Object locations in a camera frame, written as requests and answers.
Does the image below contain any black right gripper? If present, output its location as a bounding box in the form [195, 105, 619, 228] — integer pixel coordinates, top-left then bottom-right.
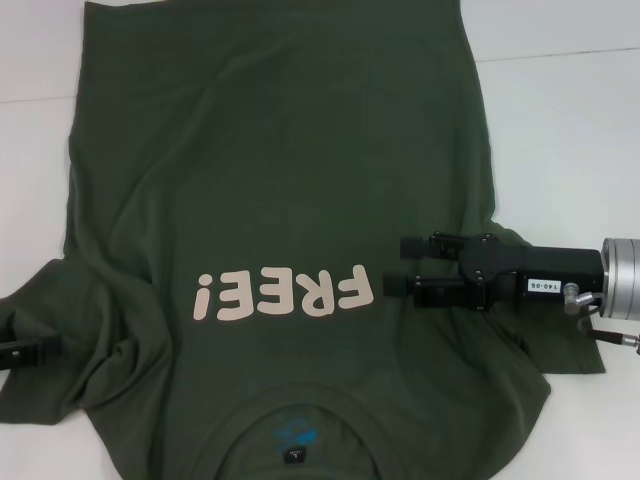
[381, 230, 607, 314]

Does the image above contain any dark green FREE! t-shirt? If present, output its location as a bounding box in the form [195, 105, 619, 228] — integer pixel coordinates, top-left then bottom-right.
[0, 0, 607, 480]

